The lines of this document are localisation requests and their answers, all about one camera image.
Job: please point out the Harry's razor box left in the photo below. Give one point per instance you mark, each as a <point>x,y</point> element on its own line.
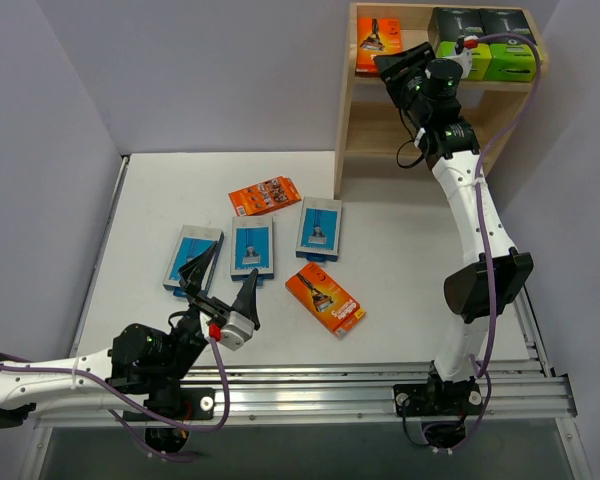
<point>192,242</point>

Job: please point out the orange styler box back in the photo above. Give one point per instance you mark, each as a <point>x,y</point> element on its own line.
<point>264,197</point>

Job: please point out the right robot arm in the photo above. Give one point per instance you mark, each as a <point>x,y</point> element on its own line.
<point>423,88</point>

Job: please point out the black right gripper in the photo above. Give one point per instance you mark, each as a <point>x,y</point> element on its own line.
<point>402,65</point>

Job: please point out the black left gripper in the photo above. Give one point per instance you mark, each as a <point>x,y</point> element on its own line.
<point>212,306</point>

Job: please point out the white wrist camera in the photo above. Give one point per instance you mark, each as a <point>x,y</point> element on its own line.
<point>233,335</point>
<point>462,53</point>

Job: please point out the aluminium rail base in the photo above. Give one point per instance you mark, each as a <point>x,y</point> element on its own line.
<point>354,393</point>

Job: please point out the orange styler box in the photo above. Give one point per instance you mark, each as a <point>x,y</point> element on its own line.
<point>376,36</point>
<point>264,197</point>

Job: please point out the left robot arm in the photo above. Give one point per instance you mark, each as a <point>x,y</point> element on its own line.
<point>144,366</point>

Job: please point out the Harry's razor box middle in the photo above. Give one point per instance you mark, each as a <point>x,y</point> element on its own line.
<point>252,247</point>

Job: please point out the wooden shelf unit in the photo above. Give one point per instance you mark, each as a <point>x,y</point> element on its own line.
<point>368,123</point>

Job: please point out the black green GilletteLabs box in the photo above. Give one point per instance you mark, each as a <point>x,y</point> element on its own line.
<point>459,31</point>
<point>512,60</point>

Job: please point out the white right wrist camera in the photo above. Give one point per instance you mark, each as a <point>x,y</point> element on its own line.
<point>462,53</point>

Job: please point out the Harry's razor box right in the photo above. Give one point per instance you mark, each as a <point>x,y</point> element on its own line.
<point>319,229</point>

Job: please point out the harry's razor box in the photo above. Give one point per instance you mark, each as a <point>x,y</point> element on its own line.
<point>192,242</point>
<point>319,229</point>
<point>252,247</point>

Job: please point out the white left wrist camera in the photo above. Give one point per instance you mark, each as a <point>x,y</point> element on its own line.
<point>233,335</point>

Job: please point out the orange Gillette Fusion5 box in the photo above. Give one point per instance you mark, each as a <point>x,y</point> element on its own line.
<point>337,310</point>

